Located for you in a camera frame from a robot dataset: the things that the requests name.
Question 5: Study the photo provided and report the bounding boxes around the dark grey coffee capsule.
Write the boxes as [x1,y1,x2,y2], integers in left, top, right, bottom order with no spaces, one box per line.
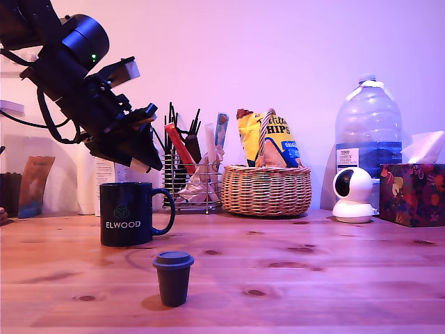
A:
[152,250,195,308]

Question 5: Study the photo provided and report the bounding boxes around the black straw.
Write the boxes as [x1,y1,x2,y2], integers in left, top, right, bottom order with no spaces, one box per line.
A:
[188,108,202,137]
[152,127,167,151]
[165,101,175,154]

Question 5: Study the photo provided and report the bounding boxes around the small white carton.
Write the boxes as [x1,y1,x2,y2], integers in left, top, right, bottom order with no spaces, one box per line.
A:
[94,154,131,216]

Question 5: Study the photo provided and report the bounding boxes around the red sachet stick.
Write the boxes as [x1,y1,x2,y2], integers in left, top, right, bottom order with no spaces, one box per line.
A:
[164,122,197,175]

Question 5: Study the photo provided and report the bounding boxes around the brown sachet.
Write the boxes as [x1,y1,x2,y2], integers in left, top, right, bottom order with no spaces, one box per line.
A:
[184,134,203,164]

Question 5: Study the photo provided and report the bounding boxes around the white metal bottle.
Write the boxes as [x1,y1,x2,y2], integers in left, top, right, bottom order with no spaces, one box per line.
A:
[74,142,97,216]

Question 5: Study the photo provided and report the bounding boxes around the white paper straw sleeve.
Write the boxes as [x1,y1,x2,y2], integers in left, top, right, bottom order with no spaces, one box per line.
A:
[204,121,225,202]

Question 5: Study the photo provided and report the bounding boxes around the crumpled white paper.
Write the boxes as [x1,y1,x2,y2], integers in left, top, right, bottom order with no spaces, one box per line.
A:
[176,161,210,206]

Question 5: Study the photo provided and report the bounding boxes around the dark blue Elwood mug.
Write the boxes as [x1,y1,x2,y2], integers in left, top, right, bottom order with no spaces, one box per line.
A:
[99,181,177,248]

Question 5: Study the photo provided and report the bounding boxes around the blue sachet stick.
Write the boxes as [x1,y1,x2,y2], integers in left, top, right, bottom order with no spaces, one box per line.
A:
[214,111,230,149]

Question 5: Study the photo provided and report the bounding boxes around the glass jar white lid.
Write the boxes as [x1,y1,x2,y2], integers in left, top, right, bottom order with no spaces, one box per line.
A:
[0,100,27,175]

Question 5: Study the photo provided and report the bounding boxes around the brown paper pouch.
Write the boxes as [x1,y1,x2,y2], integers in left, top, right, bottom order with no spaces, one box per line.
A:
[17,155,56,219]

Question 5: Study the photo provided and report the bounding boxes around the dark brown ribbed container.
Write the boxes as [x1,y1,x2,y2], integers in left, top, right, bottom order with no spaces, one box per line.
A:
[0,173,22,217]

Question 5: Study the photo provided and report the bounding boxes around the yellow tortilla chips bag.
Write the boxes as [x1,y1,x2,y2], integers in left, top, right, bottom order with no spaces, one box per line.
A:
[236,108,302,168]

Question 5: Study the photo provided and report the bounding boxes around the large clear water bottle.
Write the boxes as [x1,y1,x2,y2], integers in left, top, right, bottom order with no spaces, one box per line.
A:
[335,72,404,212]

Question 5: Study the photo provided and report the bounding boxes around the floral tissue box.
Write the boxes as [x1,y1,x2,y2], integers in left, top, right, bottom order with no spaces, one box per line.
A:
[378,162,445,228]

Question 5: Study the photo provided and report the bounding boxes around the white tissue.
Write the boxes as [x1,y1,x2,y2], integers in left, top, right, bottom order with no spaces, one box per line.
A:
[400,130,445,164]

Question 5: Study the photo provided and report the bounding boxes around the thick black looping cable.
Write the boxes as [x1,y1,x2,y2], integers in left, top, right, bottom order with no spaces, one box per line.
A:
[36,86,83,144]

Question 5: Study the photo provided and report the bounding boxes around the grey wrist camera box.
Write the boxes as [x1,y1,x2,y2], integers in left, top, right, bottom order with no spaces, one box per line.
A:
[93,56,141,88]

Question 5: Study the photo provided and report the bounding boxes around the thin black cable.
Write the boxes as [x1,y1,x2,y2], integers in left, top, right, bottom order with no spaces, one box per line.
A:
[0,109,70,129]

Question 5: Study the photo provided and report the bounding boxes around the chrome wire holder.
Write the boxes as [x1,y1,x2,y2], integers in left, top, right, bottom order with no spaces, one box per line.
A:
[162,152,224,215]

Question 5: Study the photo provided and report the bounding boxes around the white wall socket plate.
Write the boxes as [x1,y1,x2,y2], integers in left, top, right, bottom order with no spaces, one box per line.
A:
[0,51,40,79]

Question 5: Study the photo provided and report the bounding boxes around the wicker basket with handle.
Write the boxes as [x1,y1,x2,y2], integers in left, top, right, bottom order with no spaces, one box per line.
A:
[221,108,313,217]

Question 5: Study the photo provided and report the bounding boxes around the small white round camera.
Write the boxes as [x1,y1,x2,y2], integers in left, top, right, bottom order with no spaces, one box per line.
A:
[332,166,378,223]

